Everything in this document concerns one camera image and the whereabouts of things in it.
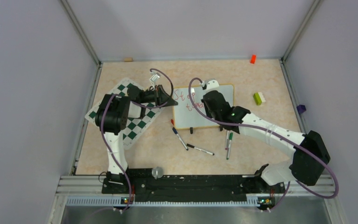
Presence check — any blue whiteboard marker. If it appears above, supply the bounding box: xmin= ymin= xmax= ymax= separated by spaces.
xmin=172 ymin=127 xmax=189 ymax=151

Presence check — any black whiteboard marker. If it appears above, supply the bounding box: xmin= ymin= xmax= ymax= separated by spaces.
xmin=186 ymin=144 xmax=215 ymax=156

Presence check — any small wooden cork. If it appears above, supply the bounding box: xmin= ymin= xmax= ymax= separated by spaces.
xmin=123 ymin=57 xmax=133 ymax=62

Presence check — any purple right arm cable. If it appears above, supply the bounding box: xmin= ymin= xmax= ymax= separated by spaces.
xmin=188 ymin=77 xmax=339 ymax=212

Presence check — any green white toy brick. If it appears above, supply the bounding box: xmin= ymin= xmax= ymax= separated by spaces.
xmin=253 ymin=92 xmax=266 ymax=105

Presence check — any yellow framed whiteboard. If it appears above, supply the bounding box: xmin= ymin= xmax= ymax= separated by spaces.
xmin=173 ymin=84 xmax=234 ymax=129

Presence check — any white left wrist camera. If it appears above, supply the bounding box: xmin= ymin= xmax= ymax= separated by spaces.
xmin=149 ymin=72 xmax=160 ymax=87

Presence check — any orange toy block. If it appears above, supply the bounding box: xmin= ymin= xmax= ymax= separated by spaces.
xmin=250 ymin=54 xmax=257 ymax=64

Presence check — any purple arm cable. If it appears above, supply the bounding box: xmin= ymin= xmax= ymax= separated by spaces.
xmin=100 ymin=68 xmax=174 ymax=205
xmin=188 ymin=77 xmax=339 ymax=212

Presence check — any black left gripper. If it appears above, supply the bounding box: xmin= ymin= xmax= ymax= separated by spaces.
xmin=139 ymin=84 xmax=178 ymax=107

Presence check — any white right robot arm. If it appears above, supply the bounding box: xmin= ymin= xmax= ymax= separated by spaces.
xmin=201 ymin=91 xmax=330 ymax=192

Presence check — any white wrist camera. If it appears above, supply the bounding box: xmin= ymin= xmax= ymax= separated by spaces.
xmin=149 ymin=72 xmax=160 ymax=87
xmin=201 ymin=78 xmax=220 ymax=93

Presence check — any purple whiteboard marker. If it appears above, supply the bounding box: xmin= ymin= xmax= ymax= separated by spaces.
xmin=225 ymin=130 xmax=230 ymax=150

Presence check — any silver round knob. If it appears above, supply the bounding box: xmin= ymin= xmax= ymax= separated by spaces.
xmin=151 ymin=167 xmax=164 ymax=179

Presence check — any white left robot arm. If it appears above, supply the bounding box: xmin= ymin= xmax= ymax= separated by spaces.
xmin=95 ymin=85 xmax=178 ymax=193

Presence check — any purple toy block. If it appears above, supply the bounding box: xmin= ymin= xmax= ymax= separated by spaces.
xmin=296 ymin=105 xmax=307 ymax=115

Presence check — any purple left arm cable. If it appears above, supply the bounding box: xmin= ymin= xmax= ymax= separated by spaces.
xmin=100 ymin=68 xmax=174 ymax=205

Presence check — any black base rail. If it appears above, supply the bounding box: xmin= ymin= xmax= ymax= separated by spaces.
xmin=102 ymin=168 xmax=284 ymax=203

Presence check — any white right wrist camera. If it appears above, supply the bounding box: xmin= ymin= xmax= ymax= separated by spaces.
xmin=201 ymin=78 xmax=220 ymax=93

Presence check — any green whiteboard marker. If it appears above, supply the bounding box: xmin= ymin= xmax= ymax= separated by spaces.
xmin=226 ymin=132 xmax=233 ymax=160

